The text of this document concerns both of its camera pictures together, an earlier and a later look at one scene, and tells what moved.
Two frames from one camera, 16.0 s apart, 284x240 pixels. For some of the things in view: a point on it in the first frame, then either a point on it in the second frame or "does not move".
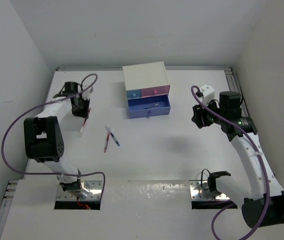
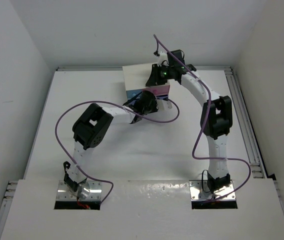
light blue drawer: [133, 93] does not move
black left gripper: [84, 113] -> [154, 109]
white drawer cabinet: [146, 76] does not move
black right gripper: [199, 116] -> [154, 79]
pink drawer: [156, 91] does not move
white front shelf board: [129, 210] does not move
